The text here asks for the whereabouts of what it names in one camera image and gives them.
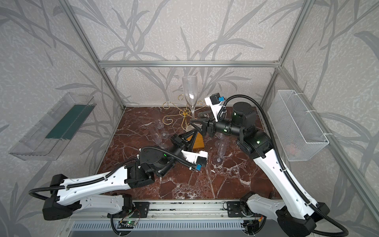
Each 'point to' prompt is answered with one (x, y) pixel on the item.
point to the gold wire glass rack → (185, 112)
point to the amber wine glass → (221, 143)
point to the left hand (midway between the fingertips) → (194, 123)
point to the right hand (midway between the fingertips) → (195, 113)
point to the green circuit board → (126, 224)
